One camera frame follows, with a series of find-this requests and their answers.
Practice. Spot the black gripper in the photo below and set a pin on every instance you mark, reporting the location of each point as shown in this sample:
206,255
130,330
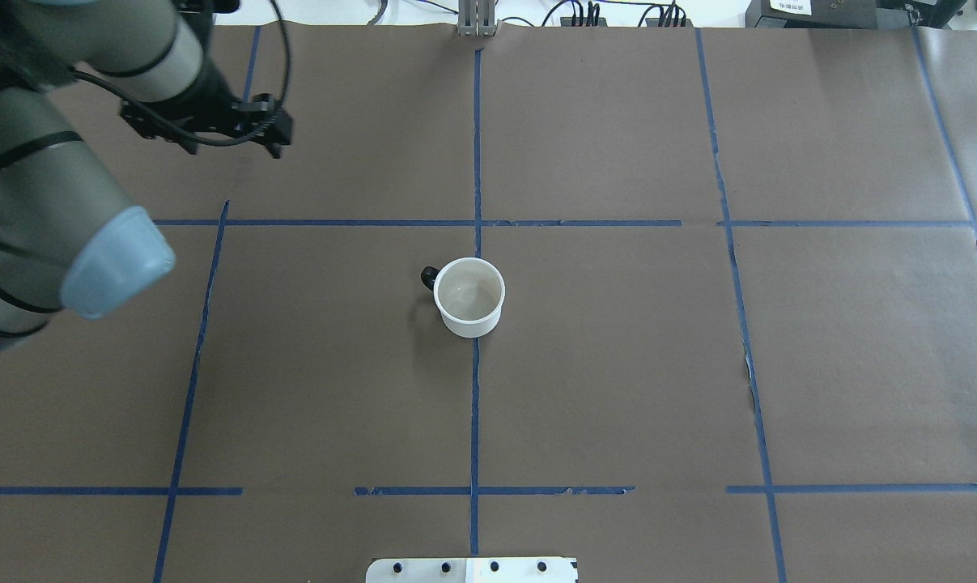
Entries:
210,90

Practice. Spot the white smiley mug black handle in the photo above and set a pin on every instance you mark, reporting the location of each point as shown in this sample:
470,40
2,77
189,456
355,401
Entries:
469,294

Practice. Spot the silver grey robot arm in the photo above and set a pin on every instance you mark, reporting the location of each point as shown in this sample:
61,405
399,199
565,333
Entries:
71,238

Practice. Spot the black power strip left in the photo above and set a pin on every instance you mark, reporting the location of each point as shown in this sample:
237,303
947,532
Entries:
584,14

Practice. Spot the black power strip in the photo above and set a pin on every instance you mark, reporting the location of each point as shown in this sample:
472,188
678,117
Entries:
670,15
584,14

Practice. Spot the black power strip right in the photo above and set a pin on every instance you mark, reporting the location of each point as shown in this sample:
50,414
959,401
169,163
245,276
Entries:
670,15

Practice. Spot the black equipment box with label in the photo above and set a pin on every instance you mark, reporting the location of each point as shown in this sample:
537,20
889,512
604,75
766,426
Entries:
871,15

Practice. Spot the brown paper table cover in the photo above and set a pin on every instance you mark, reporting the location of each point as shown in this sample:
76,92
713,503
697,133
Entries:
739,339

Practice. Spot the grey aluminium camera post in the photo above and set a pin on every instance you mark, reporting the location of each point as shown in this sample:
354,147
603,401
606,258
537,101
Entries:
477,18

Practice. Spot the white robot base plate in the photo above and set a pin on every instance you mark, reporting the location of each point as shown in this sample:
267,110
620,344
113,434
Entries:
474,569

